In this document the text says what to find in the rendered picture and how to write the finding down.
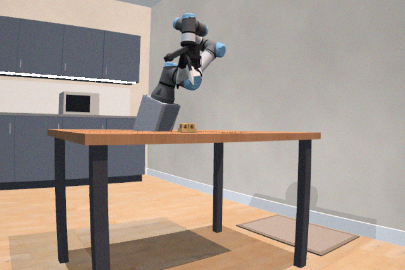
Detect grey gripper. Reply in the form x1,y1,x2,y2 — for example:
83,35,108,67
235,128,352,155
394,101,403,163
176,40,202,89

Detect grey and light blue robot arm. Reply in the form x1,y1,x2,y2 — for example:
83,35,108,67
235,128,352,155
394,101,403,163
151,13,226,104

